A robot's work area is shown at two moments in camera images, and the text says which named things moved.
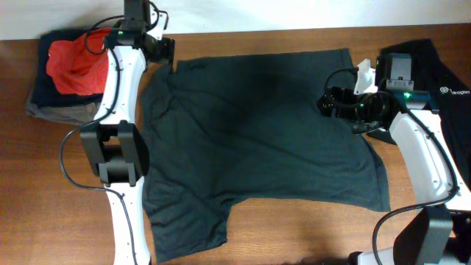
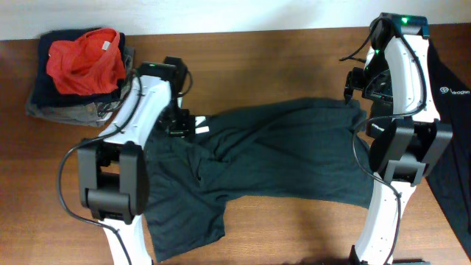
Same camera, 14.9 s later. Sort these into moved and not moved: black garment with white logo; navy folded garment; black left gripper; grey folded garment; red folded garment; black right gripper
Moved: black left gripper; black right gripper
Not moved: grey folded garment; navy folded garment; black garment with white logo; red folded garment
